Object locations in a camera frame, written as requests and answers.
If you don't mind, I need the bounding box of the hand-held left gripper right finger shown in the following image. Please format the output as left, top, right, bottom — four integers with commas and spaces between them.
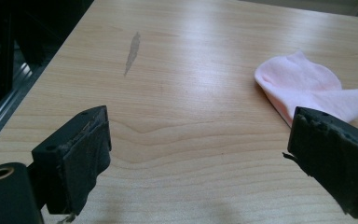
282, 106, 358, 220

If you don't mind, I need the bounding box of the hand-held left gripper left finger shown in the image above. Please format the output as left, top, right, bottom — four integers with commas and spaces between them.
31, 105, 113, 217

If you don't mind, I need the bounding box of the pink sock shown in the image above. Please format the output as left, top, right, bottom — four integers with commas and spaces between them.
254, 50, 358, 128

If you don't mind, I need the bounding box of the black metal stand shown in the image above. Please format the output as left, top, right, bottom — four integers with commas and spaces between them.
0, 12, 16, 105

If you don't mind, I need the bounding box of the aluminium frame rail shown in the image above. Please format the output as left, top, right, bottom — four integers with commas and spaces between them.
0, 62, 41, 156

